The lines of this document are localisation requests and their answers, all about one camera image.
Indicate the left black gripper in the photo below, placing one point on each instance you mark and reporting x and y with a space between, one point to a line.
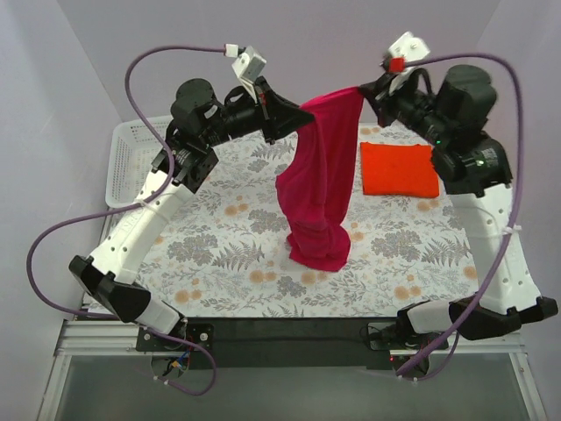
266 110

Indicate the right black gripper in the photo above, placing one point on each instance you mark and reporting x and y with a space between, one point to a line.
382 102

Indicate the magenta t shirt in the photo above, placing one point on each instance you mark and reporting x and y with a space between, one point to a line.
315 190

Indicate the white plastic basket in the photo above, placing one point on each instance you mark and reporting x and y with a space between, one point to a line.
132 150

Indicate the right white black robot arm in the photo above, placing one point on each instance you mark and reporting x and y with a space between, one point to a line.
477 178

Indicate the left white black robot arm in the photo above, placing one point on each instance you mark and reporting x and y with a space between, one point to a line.
199 123

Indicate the folded orange t shirt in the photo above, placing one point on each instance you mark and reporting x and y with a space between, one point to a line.
398 170

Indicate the floral table mat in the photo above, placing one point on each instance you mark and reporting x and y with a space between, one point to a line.
225 253

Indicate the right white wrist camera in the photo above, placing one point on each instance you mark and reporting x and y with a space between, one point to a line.
406 49

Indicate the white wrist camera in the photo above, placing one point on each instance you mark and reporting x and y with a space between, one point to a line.
247 65
406 49

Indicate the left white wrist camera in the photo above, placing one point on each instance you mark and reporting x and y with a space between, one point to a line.
247 65

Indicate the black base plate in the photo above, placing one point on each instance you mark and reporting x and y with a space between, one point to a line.
301 342

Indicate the aluminium frame rail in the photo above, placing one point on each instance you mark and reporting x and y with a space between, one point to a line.
95 366

